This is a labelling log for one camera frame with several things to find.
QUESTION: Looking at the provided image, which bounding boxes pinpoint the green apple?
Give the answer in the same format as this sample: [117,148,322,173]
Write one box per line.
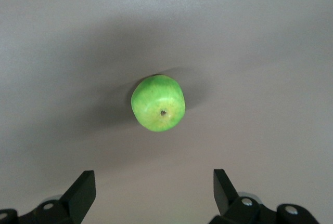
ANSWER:
[130,74,186,133]

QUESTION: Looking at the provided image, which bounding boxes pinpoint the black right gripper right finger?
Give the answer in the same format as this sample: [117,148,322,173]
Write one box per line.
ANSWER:
[209,168,321,224]

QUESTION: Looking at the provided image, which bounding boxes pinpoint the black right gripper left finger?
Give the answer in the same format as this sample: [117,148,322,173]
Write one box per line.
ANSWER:
[0,169,97,224]

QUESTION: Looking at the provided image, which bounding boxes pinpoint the brown table mat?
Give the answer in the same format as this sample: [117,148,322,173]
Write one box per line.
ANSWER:
[0,0,333,224]

